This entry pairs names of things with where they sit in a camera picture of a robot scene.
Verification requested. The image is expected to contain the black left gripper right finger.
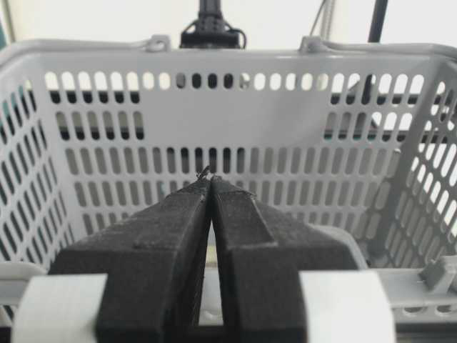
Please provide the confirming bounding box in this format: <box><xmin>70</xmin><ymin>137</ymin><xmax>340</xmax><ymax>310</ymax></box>
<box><xmin>211</xmin><ymin>177</ymin><xmax>359</xmax><ymax>342</ymax></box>

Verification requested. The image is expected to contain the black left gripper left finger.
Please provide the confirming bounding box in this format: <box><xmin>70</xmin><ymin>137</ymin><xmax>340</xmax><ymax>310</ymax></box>
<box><xmin>49</xmin><ymin>179</ymin><xmax>211</xmax><ymax>342</ymax></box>

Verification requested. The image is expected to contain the white plastic shopping basket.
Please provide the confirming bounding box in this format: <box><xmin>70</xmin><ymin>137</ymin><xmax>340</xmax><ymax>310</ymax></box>
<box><xmin>1</xmin><ymin>36</ymin><xmax>456</xmax><ymax>342</ymax></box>

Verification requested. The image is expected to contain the black tripod stand behind basket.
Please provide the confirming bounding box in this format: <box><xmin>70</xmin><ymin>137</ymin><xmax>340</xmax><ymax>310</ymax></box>
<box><xmin>179</xmin><ymin>1</ymin><xmax>247</xmax><ymax>49</ymax></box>

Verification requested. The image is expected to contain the black pole at right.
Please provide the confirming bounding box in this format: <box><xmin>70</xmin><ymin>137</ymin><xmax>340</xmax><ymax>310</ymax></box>
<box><xmin>368</xmin><ymin>0</ymin><xmax>388</xmax><ymax>43</ymax></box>

